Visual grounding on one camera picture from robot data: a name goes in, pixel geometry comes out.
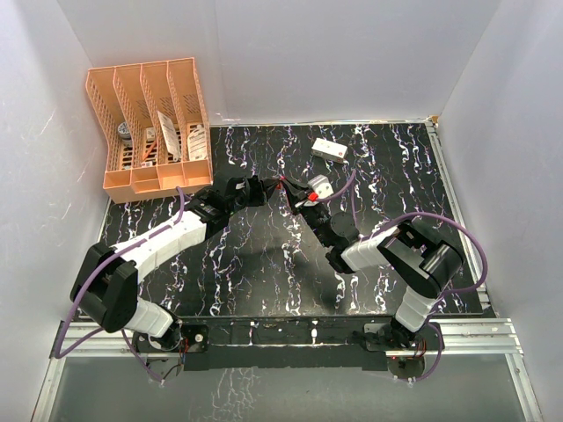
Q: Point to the aluminium frame rail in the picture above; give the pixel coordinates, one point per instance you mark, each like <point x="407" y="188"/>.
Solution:
<point x="479" y="375"/>

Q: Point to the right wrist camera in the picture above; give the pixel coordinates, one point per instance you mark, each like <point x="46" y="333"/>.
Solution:
<point x="321" y="188"/>

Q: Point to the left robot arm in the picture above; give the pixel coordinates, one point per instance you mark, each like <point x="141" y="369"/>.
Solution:
<point x="106" y="288"/>

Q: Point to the orange plastic file organizer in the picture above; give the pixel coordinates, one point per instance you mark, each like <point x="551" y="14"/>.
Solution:
<point x="142" y="169"/>

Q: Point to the round tin in organizer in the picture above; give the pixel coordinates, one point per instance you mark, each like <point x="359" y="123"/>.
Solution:
<point x="123" y="132"/>

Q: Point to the white cardboard box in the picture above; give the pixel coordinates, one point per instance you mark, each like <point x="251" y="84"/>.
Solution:
<point x="329" y="150"/>

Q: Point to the white packet in organizer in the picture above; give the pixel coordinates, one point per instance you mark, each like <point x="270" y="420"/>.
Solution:
<point x="172" y="140"/>

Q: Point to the white pouch in organizer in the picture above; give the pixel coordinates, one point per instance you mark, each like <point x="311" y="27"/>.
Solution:
<point x="197" y="143"/>

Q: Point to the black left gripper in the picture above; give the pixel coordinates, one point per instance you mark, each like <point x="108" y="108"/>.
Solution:
<point x="260" y="188"/>

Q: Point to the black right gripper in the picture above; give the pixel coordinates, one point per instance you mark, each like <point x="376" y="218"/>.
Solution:
<point x="296" y="196"/>

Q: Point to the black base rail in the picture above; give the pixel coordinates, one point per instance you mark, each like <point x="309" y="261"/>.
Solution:
<point x="205" y="343"/>

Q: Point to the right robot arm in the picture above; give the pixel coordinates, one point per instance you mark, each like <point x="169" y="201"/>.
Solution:
<point x="423" y="260"/>

